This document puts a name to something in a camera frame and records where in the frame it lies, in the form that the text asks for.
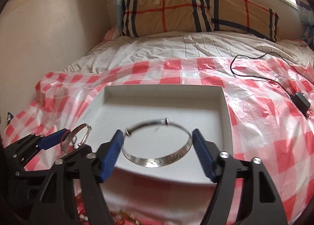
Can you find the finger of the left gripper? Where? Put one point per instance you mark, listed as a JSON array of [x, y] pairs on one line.
[[54, 139]]

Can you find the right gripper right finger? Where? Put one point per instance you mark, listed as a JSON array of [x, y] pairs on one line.
[[259, 202]]

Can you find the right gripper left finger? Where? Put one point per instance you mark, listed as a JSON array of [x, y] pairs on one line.
[[93, 169]]

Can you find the thin silver bangle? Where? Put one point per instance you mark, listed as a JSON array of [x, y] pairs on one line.
[[76, 138]]

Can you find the wide engraved silver bangle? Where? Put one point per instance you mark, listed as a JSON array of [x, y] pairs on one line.
[[156, 143]]

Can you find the red beaded jewelry pile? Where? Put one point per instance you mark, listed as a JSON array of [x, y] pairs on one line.
[[119, 217]]

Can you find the white shallow cardboard box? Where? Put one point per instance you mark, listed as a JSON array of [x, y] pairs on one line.
[[190, 106]]

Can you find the red white checkered plastic sheet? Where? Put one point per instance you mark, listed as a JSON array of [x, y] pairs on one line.
[[265, 122]]

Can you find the white striped bed sheet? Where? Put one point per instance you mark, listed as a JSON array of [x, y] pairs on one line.
[[125, 50]]

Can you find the left tan plaid pillow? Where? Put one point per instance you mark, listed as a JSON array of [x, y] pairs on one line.
[[147, 17]]

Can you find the tan plaid pillow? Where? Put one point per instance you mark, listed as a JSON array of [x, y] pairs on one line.
[[244, 16], [147, 17]]

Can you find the right tan plaid pillow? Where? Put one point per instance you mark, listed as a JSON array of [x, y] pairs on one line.
[[244, 16]]

